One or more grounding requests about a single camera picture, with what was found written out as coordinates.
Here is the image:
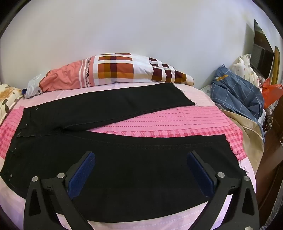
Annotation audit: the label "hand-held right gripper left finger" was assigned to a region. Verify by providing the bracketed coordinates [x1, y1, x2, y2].
[23, 151, 96, 230]

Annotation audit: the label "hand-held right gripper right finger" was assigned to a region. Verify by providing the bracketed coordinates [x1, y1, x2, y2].
[187, 151, 260, 230]

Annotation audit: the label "black pants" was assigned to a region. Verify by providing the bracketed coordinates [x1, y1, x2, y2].
[0, 83, 248, 223]

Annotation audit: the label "pink checked bed sheet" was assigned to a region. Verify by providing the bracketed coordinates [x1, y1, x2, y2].
[0, 83, 258, 230]

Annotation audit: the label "beige blanket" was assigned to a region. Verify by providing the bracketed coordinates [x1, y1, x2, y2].
[219, 108, 266, 177]

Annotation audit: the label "brown wooden furniture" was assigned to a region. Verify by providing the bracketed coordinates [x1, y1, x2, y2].
[254, 119, 283, 213]

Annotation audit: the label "blue checked cloth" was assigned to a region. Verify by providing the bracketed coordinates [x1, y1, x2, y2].
[210, 65, 265, 121]

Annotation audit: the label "orange plastic bag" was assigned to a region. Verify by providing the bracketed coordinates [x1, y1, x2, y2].
[261, 78, 283, 109]

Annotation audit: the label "floral pillow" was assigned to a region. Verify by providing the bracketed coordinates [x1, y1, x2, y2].
[0, 83, 24, 124]

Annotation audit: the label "white patterned cloth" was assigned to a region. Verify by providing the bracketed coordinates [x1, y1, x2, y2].
[231, 54, 264, 89]

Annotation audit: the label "yellow board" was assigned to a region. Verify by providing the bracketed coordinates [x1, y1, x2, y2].
[268, 46, 280, 85]

